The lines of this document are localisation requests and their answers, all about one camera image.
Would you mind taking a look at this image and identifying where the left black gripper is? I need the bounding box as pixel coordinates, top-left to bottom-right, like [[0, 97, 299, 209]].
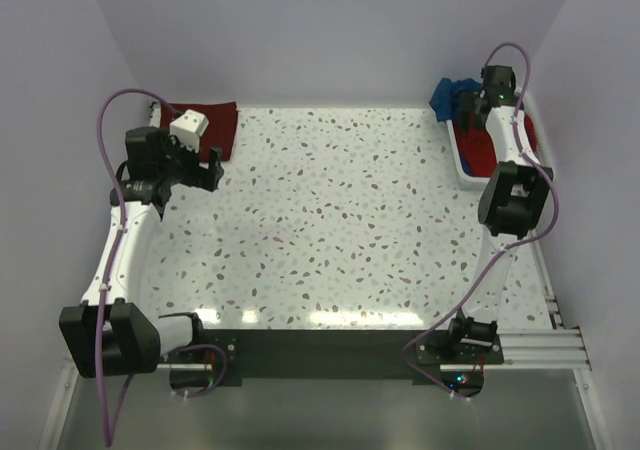
[[158, 128, 223, 192]]

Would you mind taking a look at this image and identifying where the red t shirt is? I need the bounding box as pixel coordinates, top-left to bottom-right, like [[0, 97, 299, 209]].
[[452, 108, 540, 177]]

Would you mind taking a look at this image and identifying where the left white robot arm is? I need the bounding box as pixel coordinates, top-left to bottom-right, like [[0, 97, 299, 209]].
[[59, 117, 224, 378]]

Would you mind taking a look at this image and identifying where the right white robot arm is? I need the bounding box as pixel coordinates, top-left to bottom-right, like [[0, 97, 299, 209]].
[[436, 65, 553, 363]]

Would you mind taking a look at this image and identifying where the blue t shirt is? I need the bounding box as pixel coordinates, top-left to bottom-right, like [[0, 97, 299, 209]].
[[429, 78, 481, 123]]

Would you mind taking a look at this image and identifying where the folded dark red shirt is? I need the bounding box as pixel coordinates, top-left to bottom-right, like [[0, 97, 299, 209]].
[[156, 102, 239, 164]]

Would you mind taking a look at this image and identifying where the white plastic basket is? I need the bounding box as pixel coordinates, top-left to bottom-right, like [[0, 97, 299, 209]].
[[443, 80, 538, 190]]

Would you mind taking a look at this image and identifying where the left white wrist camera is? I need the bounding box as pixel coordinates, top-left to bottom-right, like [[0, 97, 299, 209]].
[[169, 109, 209, 152]]

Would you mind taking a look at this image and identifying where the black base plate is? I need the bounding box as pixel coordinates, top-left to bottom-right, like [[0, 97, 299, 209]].
[[149, 327, 506, 396]]

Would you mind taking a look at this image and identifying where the aluminium rail frame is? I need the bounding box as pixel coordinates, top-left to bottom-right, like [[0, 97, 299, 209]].
[[37, 249, 614, 450]]

